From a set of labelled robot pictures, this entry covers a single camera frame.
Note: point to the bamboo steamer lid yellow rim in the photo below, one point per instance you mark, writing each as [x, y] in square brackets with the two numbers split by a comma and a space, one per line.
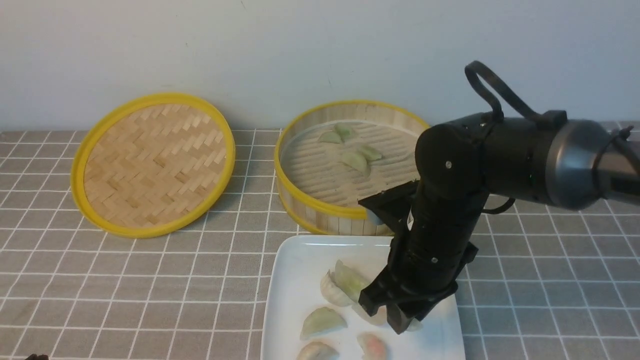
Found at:
[153, 165]

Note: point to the bamboo steamer basket yellow rim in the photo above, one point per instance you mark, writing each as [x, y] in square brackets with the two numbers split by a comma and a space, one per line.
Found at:
[317, 190]

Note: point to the green dumpling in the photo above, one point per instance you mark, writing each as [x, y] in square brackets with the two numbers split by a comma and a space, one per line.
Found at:
[357, 161]
[330, 137]
[370, 153]
[344, 131]

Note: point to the white square plate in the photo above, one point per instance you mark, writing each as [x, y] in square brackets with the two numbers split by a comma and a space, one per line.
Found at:
[294, 292]

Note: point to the white dumpling plate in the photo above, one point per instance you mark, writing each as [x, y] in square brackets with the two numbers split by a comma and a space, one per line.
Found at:
[317, 350]
[332, 293]

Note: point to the dark object bottom left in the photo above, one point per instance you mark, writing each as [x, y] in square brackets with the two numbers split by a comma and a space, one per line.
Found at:
[35, 356]

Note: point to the green dumpling plate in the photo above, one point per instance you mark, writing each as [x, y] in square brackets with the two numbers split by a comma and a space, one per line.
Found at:
[322, 321]
[350, 281]

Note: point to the orange pink dumpling plate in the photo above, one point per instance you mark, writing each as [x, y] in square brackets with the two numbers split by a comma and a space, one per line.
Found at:
[373, 348]

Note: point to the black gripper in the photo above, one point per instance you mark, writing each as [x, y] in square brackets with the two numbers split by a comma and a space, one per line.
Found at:
[425, 258]

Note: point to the green dumpling centre front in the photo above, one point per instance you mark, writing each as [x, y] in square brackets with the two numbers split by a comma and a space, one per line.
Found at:
[357, 161]

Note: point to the white dumpling plate bottom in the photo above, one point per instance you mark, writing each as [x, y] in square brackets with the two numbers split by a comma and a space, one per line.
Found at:
[317, 350]

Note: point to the grey checked tablecloth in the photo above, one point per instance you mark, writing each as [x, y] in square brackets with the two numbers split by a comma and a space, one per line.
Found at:
[547, 284]

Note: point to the green dumpling steamer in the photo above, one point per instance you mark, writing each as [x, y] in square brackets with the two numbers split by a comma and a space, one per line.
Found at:
[414, 325]

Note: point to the white dumpling plate left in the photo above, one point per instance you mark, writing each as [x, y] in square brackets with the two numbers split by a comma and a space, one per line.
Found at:
[332, 293]

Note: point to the green dumpling plate lower left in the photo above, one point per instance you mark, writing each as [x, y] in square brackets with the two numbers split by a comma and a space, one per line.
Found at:
[322, 321]

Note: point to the green dumpling centre right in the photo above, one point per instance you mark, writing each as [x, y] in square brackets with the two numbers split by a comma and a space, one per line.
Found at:
[370, 153]

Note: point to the green dumpling plate top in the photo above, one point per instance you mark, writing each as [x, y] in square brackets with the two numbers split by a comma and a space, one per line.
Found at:
[350, 281]

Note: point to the pale pink dumpling plate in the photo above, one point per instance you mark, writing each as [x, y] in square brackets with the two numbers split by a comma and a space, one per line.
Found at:
[377, 320]

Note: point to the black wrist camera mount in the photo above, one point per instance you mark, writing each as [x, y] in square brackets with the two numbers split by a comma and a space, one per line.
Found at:
[390, 207]

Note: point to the green dumpling back left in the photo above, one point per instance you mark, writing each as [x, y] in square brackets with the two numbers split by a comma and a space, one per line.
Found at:
[330, 137]

